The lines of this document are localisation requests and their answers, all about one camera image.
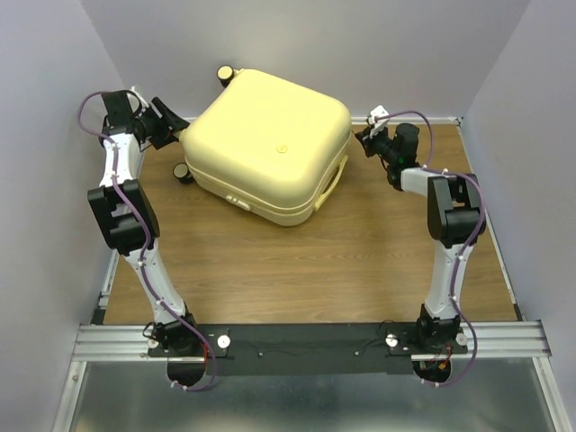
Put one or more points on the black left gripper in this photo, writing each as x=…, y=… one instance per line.
x=164, y=131

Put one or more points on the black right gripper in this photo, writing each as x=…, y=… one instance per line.
x=367, y=142

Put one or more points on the cream yellow suitcase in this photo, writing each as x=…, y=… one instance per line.
x=269, y=146

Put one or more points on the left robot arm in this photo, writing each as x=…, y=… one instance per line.
x=126, y=218

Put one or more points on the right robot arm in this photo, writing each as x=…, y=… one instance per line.
x=455, y=220

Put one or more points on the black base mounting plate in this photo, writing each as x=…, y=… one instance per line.
x=310, y=349

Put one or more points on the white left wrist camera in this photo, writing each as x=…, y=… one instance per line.
x=143, y=105

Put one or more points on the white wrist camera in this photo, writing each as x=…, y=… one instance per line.
x=377, y=120
x=143, y=105

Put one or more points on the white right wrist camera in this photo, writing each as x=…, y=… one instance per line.
x=377, y=120

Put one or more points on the aluminium frame rail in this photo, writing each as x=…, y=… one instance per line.
x=491, y=340

